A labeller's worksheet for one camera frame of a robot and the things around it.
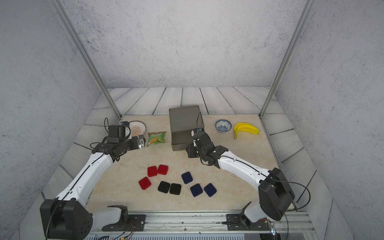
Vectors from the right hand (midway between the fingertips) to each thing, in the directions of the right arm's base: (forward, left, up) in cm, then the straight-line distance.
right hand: (187, 149), depth 81 cm
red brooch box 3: (-12, +25, -17) cm, 33 cm away
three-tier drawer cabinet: (+17, +3, +4) cm, 18 cm away
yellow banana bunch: (+27, -38, -13) cm, 49 cm away
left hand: (+5, +26, +2) cm, 27 cm away
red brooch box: (-4, +16, -16) cm, 23 cm away
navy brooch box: (-8, +1, -18) cm, 19 cm away
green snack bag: (+17, +23, -11) cm, 30 cm away
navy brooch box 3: (-16, -12, -16) cm, 26 cm away
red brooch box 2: (-5, +22, -17) cm, 28 cm away
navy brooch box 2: (-16, -4, -16) cm, 23 cm away
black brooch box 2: (-15, +7, -17) cm, 24 cm away
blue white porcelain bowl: (+30, -23, -15) cm, 41 cm away
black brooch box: (-14, +13, -16) cm, 25 cm away
